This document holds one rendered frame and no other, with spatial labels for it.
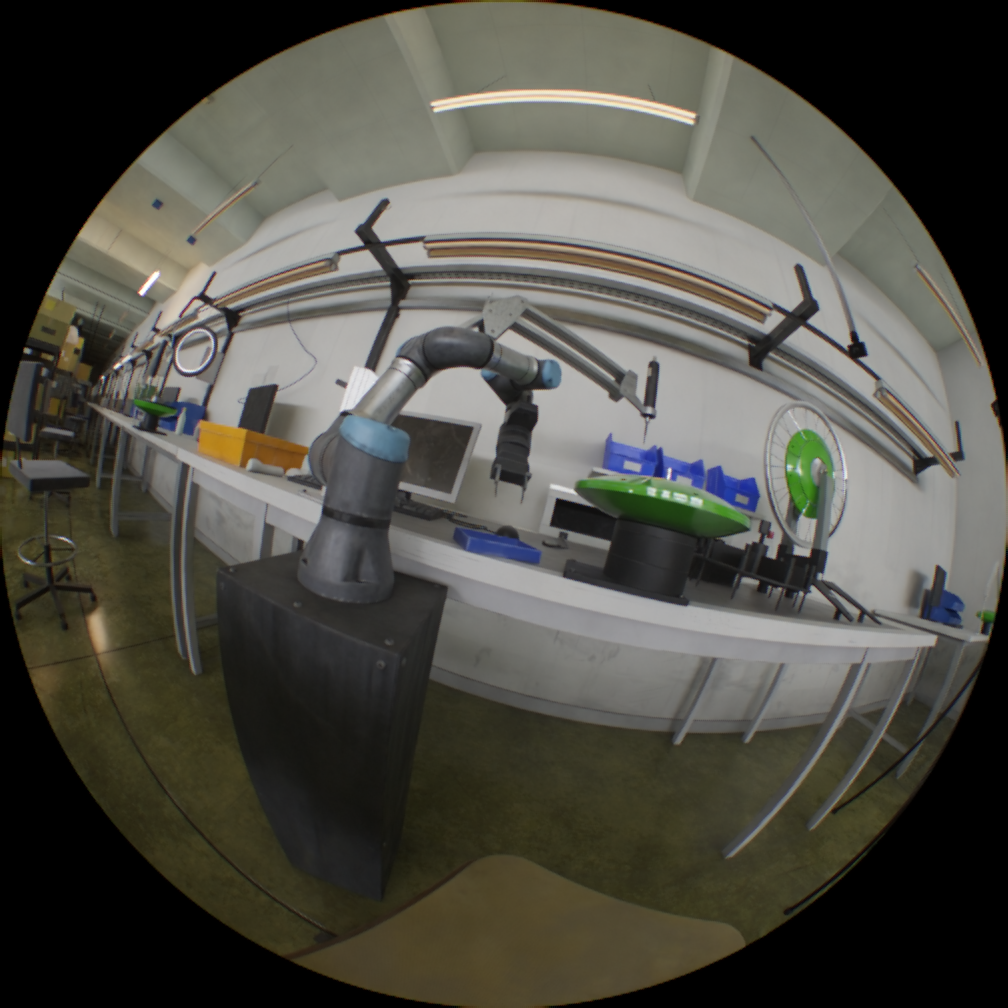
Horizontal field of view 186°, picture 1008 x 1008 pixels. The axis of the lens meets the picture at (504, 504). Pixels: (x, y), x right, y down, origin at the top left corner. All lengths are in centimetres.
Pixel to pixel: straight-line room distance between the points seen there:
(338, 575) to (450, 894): 37
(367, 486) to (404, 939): 47
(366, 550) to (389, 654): 13
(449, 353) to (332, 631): 41
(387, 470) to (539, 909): 52
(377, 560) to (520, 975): 48
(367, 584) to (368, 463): 13
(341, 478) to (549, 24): 329
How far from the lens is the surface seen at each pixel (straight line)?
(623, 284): 173
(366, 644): 29
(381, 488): 36
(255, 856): 109
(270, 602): 34
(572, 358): 82
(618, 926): 44
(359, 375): 67
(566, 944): 41
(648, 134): 343
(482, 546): 48
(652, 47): 326
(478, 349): 51
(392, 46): 306
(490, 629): 154
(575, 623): 53
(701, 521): 43
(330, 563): 36
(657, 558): 47
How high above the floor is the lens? 100
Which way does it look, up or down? level
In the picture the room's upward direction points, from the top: 14 degrees clockwise
